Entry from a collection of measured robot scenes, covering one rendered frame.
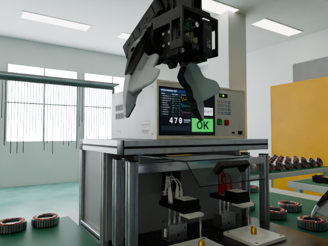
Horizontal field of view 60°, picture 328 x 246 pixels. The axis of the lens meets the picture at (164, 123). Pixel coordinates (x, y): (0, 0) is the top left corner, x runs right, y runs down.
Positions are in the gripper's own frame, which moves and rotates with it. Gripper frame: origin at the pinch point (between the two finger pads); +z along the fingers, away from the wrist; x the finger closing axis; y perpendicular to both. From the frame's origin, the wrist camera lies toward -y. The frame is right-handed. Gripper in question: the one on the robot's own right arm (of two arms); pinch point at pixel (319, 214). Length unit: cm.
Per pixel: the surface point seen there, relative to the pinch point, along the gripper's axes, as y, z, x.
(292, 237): 4.6, 2.3, -23.0
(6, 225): -53, 34, -107
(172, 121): -34, -23, -60
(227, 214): -15.2, 7.7, -34.8
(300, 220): -2.8, 5.3, -5.3
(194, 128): -33, -21, -50
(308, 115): -178, 33, 289
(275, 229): -3.1, 6.8, -20.6
